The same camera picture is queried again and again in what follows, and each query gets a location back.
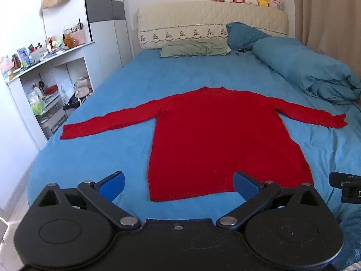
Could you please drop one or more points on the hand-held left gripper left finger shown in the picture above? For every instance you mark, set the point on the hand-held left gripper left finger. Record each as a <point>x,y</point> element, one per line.
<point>112,185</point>

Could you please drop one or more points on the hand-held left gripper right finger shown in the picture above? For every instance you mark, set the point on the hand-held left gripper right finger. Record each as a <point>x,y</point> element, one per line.
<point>244,185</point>

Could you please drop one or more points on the red knit sweater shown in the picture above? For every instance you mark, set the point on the red knit sweater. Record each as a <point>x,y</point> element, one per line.
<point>203,135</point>

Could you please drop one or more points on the blue fluffy rug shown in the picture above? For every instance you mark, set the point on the blue fluffy rug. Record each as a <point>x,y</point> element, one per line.
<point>351,240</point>

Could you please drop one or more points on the bed with blue sheet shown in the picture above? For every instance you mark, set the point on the bed with blue sheet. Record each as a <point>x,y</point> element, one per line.
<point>112,96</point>

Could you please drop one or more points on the beige cloth bag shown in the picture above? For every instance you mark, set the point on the beige cloth bag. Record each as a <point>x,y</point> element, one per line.
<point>83,87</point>

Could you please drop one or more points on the green packet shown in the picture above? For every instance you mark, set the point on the green packet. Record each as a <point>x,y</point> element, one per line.
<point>36,108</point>

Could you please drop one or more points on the red box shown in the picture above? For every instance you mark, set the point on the red box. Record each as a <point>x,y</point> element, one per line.
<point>51,89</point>

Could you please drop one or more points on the white shelf unit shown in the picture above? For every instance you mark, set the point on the white shelf unit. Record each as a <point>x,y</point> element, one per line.
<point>76,65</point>

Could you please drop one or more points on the rolled blue duvet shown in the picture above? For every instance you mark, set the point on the rolled blue duvet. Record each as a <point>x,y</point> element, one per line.
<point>304,65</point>

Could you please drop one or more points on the small dark object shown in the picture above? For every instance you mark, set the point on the small dark object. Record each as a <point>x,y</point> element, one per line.
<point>240,51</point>

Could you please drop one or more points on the green pillow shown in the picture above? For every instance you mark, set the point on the green pillow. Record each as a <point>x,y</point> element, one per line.
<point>194,47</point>

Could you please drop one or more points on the brown teddy bear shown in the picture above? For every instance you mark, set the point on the brown teddy bear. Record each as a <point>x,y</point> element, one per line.
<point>70,41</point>

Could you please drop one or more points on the blue pillow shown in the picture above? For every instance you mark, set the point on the blue pillow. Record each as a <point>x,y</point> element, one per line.
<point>245,35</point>

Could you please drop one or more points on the pink storage box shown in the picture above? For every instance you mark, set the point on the pink storage box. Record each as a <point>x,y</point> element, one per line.
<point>79,36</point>

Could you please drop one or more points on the brown bottle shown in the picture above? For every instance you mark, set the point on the brown bottle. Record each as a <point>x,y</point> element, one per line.
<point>16,62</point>

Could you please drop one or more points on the white and grey wardrobe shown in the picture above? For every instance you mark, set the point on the white and grey wardrobe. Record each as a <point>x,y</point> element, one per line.
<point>107,28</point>

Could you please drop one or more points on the blue picture box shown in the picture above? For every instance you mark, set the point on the blue picture box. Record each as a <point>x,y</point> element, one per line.
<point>23,56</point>

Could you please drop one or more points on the cream quilted headboard cover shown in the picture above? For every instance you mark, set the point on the cream quilted headboard cover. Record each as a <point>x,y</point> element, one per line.
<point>197,17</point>

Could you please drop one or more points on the beige curtain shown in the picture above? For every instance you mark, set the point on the beige curtain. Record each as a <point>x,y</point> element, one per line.
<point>330,14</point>

